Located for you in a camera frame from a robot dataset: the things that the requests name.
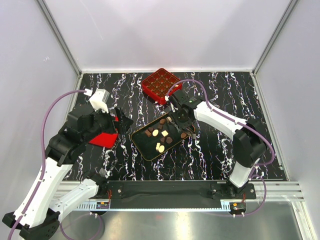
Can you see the white square chocolate centre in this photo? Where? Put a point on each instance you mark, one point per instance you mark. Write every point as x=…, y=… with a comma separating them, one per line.
x=164, y=133

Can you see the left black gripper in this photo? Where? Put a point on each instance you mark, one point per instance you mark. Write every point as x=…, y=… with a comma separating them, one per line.
x=124, y=122

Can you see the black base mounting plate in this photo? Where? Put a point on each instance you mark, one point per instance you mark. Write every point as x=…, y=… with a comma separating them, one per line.
x=174, y=192

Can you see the red box lid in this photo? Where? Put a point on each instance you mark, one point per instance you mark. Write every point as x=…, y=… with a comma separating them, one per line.
x=106, y=140

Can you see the milk rectangular chocolate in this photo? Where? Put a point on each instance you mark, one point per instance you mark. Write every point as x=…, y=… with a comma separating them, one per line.
x=148, y=133

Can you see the black gold-rimmed tray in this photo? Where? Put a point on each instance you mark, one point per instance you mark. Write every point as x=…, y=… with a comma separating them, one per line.
x=146, y=146

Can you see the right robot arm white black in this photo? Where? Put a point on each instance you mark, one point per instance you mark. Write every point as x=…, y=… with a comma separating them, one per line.
x=248, y=146

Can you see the white square chocolate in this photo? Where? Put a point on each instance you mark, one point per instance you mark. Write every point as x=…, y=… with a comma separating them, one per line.
x=164, y=133
x=158, y=146

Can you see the white square chocolate bottom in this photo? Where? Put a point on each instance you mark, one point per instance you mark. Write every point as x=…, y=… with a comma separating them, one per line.
x=158, y=146

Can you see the dark teardrop chocolate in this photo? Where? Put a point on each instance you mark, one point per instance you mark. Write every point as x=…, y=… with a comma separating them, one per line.
x=169, y=140

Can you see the electronics board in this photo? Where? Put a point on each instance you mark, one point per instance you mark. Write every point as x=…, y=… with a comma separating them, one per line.
x=238, y=206
x=102, y=205

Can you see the white oval chocolate bottom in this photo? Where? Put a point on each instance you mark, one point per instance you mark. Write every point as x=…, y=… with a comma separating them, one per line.
x=161, y=149

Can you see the round milk chocolate top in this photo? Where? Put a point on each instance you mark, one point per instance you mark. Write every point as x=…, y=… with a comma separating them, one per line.
x=163, y=121

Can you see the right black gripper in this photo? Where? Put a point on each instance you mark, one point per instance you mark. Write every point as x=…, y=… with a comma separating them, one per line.
x=173, y=114

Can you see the red compartment chocolate box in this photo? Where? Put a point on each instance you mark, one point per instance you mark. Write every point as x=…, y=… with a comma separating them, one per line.
x=157, y=85

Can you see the aluminium frame rail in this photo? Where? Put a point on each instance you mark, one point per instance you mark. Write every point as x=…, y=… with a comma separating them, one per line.
x=215, y=206

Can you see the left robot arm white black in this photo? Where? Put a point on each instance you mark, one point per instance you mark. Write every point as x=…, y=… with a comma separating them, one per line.
x=39, y=216

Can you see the left electronics board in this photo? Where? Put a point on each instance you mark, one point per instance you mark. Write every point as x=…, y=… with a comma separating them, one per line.
x=102, y=205

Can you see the right electronics board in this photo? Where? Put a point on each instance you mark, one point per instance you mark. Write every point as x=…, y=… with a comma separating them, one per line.
x=238, y=206

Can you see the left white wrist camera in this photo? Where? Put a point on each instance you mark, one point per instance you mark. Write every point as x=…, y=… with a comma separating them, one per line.
x=99, y=100

